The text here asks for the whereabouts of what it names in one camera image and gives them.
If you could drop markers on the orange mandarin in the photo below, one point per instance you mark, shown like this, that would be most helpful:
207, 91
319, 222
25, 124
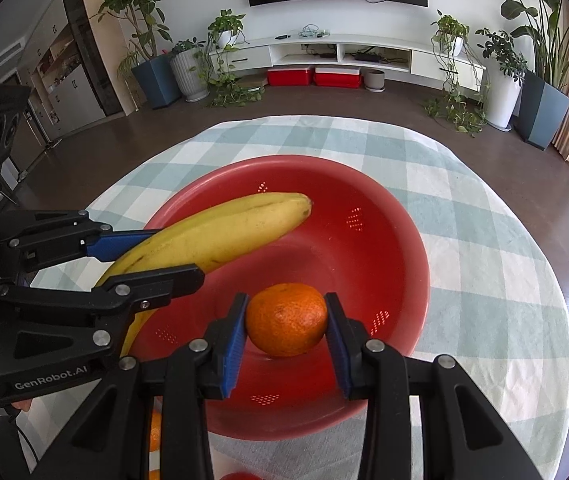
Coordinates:
154, 475
287, 320
155, 432

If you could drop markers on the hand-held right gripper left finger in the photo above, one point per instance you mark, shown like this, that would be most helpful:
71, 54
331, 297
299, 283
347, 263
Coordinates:
232, 345

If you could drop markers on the empty beige flower pot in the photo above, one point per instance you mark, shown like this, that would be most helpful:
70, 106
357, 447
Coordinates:
375, 81

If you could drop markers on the potted tree in blue pot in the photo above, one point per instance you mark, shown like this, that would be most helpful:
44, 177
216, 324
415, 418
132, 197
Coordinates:
157, 80

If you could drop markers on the wooden wall cabinet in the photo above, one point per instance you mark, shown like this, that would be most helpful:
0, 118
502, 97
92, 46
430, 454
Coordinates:
89, 60

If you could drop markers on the red storage box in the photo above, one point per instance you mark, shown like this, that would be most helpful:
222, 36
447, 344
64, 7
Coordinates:
337, 77
289, 77

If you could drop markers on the black media box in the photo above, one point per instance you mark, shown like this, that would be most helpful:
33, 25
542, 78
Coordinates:
368, 56

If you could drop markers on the red tomato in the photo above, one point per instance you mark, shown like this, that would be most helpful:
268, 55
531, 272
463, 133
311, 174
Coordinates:
239, 476

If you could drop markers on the plant in white ribbed pot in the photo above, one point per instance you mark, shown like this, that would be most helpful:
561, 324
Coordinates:
187, 75

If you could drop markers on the large-leaf plant in blue pot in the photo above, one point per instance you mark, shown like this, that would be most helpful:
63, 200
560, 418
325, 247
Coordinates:
541, 110

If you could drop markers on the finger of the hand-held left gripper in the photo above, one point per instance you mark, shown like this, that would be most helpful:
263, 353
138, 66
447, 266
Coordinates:
154, 285
114, 245

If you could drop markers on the plant in tall white pot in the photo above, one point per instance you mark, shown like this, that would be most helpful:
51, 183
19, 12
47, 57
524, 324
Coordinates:
501, 100

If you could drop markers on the white television cabinet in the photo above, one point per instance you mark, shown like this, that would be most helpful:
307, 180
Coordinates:
379, 40

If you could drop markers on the green checkered tablecloth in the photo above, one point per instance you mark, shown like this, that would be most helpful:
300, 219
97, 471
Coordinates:
464, 260

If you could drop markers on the yellow banana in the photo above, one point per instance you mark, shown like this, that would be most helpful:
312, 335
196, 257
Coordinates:
224, 232

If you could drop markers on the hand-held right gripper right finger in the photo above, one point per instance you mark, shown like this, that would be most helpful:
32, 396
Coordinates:
337, 345

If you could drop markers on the trailing pothos in white pot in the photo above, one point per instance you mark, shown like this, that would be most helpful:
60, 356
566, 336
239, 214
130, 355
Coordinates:
224, 37
456, 45

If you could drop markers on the red colander bowl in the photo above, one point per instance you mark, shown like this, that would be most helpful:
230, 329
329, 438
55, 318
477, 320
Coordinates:
364, 270

